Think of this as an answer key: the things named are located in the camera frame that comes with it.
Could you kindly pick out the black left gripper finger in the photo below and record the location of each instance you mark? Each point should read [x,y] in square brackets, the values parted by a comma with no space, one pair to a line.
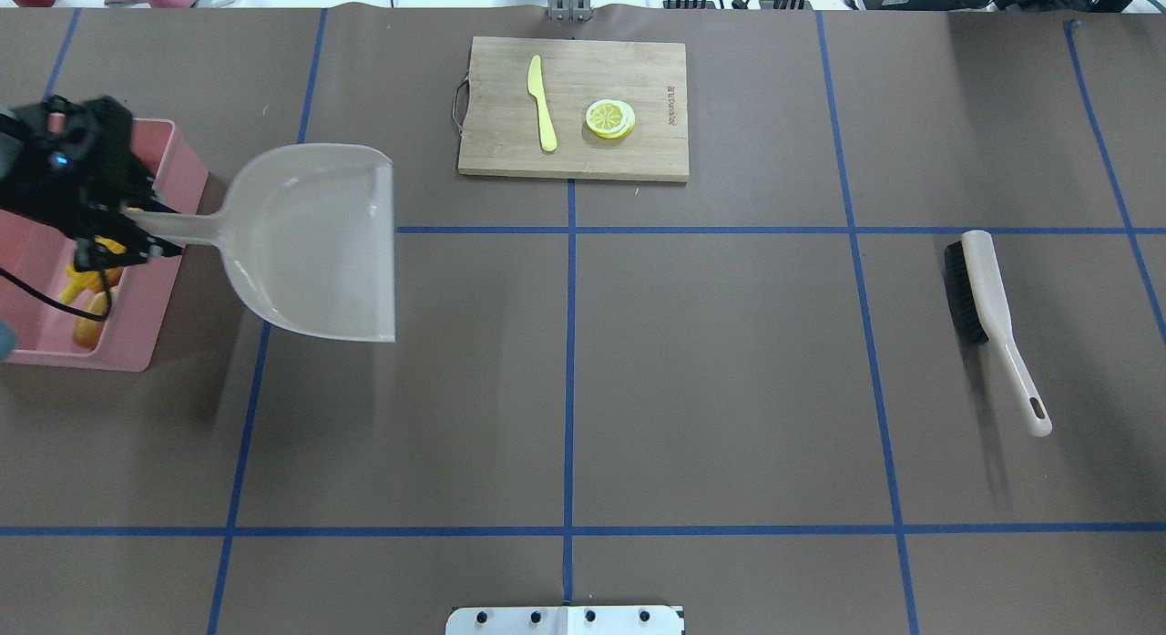
[124,203]
[103,253]

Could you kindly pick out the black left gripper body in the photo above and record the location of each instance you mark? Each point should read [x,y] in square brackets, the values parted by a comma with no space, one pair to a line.
[56,195]

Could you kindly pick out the yellow toy corn cob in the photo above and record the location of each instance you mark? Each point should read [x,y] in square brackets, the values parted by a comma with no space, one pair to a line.
[90,280]

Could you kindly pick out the brown toy potato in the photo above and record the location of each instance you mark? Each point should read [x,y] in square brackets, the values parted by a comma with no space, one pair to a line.
[87,332]

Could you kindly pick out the beige plastic dustpan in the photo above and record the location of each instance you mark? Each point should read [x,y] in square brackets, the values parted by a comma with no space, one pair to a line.
[306,236]

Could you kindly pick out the beige hand brush black bristles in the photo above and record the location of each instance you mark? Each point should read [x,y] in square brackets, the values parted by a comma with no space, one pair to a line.
[978,300]

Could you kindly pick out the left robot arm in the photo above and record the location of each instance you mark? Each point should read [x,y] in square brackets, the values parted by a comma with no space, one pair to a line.
[83,285]

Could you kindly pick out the pink plastic bin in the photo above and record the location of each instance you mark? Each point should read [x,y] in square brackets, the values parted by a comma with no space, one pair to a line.
[39,255]

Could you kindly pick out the blue tape line crosswise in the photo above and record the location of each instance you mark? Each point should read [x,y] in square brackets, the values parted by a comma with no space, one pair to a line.
[1060,231]

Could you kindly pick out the wooden cutting board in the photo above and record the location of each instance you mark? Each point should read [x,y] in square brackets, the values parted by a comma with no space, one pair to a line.
[499,127]

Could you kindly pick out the yellow toy knife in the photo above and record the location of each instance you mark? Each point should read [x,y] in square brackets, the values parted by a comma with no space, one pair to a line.
[547,134]

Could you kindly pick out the yellow toy lemon slice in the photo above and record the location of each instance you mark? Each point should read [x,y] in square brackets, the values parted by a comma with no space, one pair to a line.
[610,119]

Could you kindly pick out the blue tape line lengthwise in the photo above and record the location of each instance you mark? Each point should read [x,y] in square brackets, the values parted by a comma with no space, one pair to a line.
[571,342]

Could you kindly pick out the white metal bracket plate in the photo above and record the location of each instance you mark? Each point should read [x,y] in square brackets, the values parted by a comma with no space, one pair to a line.
[602,619]

